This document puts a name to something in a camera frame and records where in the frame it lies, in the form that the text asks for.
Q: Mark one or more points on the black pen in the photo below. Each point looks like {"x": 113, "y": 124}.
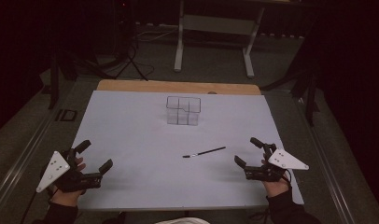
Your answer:
{"x": 204, "y": 152}

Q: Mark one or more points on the clear acrylic pen holder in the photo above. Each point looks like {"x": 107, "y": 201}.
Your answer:
{"x": 183, "y": 110}

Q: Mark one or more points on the white metal desk frame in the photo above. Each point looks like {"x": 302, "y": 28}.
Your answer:
{"x": 217, "y": 25}

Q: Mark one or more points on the person's left hand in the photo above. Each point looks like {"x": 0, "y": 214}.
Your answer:
{"x": 66, "y": 199}

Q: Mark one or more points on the black tripod stand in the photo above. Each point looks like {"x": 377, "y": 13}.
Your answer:
{"x": 128, "y": 46}

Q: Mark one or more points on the black metal stand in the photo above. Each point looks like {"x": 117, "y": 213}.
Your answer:
{"x": 309, "y": 93}
{"x": 55, "y": 81}

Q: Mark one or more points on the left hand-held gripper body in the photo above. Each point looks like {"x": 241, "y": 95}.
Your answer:
{"x": 53, "y": 169}

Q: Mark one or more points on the person's right hand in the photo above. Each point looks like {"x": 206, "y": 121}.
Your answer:
{"x": 274, "y": 188}

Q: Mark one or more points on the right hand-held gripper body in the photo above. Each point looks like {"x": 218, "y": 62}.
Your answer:
{"x": 284, "y": 160}

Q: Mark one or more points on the metal floor rail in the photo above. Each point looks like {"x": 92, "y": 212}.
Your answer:
{"x": 327, "y": 168}
{"x": 25, "y": 155}

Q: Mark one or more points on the pale grey table sheet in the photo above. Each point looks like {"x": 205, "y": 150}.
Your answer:
{"x": 153, "y": 174}

